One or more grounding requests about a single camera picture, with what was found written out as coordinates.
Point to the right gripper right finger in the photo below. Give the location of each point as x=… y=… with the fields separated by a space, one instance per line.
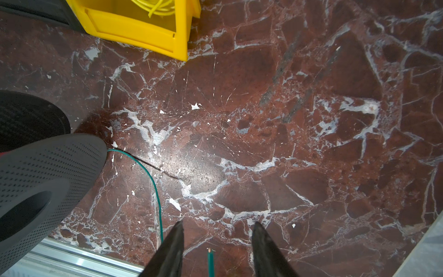
x=267 y=257

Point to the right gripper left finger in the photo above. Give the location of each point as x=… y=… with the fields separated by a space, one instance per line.
x=167 y=261

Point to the grey perforated spool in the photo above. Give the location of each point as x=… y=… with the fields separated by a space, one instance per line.
x=46 y=170

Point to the yellow storage bin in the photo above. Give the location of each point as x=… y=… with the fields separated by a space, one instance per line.
x=160 y=26

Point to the black storage bin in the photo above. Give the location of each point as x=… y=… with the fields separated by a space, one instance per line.
x=52 y=11

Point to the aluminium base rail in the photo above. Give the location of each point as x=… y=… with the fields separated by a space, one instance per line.
x=51 y=258

